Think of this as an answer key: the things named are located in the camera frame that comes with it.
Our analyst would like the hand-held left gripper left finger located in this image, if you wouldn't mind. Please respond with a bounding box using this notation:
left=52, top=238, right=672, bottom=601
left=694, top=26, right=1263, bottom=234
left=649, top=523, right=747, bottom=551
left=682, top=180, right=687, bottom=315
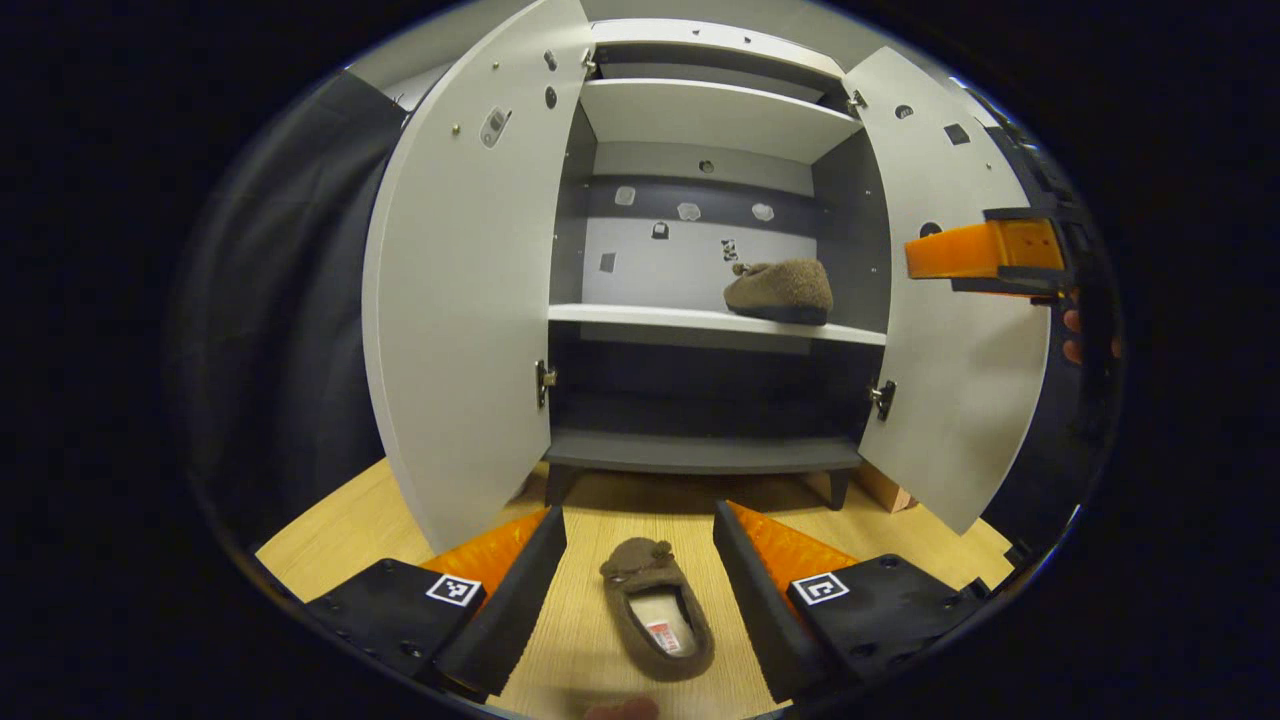
left=305, top=507, right=569, bottom=701

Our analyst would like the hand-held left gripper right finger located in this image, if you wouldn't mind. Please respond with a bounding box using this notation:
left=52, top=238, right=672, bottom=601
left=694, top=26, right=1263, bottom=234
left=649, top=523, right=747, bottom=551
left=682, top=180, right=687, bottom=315
left=712, top=500, right=991, bottom=701

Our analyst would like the brown fuzzy shoe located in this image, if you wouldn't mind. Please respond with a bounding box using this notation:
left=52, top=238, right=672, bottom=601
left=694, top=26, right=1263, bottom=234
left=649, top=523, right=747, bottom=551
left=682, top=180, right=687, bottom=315
left=723, top=258, right=834, bottom=326
left=598, top=537, right=716, bottom=684

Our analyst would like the white shoe cabinet door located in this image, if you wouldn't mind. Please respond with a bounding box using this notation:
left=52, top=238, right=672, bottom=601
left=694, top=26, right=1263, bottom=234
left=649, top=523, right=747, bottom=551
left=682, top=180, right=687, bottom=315
left=845, top=45, right=1053, bottom=536
left=362, top=0, right=593, bottom=554

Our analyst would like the white cabinet shelf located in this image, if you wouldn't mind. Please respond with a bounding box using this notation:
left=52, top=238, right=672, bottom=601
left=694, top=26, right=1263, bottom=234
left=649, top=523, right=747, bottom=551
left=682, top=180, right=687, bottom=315
left=547, top=303, right=888, bottom=348
left=580, top=78, right=863, bottom=166

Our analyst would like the black backdrop cloth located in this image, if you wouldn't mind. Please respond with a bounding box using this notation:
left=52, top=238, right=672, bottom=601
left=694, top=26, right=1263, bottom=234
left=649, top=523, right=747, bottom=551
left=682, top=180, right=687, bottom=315
left=180, top=70, right=1126, bottom=561

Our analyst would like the black door handle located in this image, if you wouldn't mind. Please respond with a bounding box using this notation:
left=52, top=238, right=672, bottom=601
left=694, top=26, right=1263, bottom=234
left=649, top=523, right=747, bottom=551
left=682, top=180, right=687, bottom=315
left=975, top=95, right=1081, bottom=216

